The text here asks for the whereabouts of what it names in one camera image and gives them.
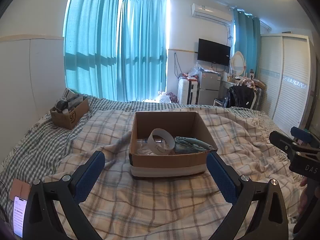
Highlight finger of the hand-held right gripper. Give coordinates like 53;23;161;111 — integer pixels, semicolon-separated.
269;131;320;160
291;127;320;150

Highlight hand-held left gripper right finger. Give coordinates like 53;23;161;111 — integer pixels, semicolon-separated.
206;151;289;240

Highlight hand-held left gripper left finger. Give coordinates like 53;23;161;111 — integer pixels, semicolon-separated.
22;151;106;240

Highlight blue and white packet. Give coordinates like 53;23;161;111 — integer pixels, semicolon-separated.
175;142;200;153

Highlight large cardboard box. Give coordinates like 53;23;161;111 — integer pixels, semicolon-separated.
129;111;218;179

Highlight clear bottle with blue label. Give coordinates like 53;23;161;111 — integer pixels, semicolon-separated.
136;137;175;155

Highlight clear tape roll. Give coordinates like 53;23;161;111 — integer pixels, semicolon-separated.
147;128;175;155

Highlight person's right hand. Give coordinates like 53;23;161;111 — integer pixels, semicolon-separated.
297;177;309;215

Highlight white wardrobe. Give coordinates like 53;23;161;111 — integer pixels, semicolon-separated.
257;34;317;133

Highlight black jacket on chair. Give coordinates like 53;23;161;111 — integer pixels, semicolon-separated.
225;85;255;109

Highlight small brown cardboard box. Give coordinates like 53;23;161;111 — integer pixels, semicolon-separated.
50;97;90;130

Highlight green checked bed sheet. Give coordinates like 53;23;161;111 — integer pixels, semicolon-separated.
0;94;275;220

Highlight floral cloth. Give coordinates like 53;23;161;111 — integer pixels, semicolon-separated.
236;79;255;89

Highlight beige plaid blanket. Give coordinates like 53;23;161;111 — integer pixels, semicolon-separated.
42;105;308;240

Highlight pink wallet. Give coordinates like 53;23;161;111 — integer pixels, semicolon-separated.
10;179;32;202

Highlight clutter in small box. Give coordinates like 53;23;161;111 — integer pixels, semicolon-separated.
55;88;84;114

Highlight smartphone with lit screen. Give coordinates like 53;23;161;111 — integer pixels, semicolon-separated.
12;196;28;239

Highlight white oval mirror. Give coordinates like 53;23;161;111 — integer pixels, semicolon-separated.
230;51;247;77

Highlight silver mini fridge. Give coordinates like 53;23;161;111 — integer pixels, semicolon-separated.
198;70;222;105

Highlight white suitcase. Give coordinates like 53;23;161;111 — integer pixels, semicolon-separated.
177;78;199;105

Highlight white plastic bag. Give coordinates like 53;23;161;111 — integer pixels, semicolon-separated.
157;91;173;103

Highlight narrow teal curtain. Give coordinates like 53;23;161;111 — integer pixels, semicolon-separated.
231;7;262;80

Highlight clear plastic bag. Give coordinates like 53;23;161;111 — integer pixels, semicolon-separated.
187;62;203;78

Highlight wide teal curtain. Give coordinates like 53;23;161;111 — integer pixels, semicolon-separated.
64;0;122;102

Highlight teal curtain by bright gap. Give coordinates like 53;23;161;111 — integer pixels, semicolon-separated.
117;0;168;103

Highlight white air conditioner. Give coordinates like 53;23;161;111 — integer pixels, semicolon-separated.
191;3;233;25

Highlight black wall television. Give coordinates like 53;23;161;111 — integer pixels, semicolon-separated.
197;38;231;67

